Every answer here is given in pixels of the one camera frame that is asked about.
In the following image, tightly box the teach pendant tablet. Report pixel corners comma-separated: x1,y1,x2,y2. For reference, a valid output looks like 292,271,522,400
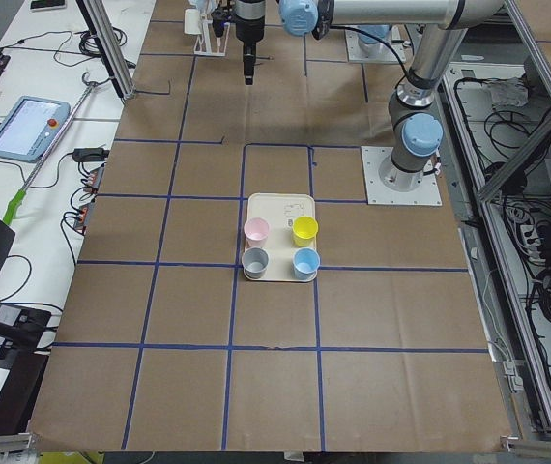
0,96,71,162

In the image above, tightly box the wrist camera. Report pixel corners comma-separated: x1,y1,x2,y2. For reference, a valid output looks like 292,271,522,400
211,8,230,39

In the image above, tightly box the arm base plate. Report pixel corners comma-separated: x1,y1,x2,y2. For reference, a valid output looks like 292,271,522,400
361,146,442,207
345,27,413,65

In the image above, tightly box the pink cup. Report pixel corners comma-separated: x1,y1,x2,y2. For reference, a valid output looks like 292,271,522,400
243,217,270,249

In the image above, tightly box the cream plastic tray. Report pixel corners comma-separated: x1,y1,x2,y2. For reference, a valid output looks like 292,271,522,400
246,193,318,283

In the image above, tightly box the white wire cup rack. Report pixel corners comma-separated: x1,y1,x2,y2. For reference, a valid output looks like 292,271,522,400
193,1,230,57

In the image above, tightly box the aluminium frame post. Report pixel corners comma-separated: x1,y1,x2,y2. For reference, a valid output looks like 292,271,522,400
76,0,135,102

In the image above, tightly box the light blue cup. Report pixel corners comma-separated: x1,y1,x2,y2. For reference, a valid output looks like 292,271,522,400
293,247,321,281
190,0,218,15

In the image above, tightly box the black power adapter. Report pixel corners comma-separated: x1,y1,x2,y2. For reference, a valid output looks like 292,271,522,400
72,147,109,163

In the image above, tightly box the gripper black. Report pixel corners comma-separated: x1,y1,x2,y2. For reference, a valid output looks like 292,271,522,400
234,0,266,86

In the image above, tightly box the white ikea cup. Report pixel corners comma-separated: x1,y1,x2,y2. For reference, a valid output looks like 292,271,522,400
184,9,202,36

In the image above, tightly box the grey cup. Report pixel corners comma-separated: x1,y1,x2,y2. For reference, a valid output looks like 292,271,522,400
242,247,270,279

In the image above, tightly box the reacher grabber tool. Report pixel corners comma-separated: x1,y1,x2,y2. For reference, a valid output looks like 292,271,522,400
3,72,101,225

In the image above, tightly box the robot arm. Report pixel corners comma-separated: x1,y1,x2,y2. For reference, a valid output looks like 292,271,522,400
232,1,502,145
357,24,392,55

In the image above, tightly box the yellow cup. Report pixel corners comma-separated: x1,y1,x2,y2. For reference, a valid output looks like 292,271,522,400
292,216,319,247

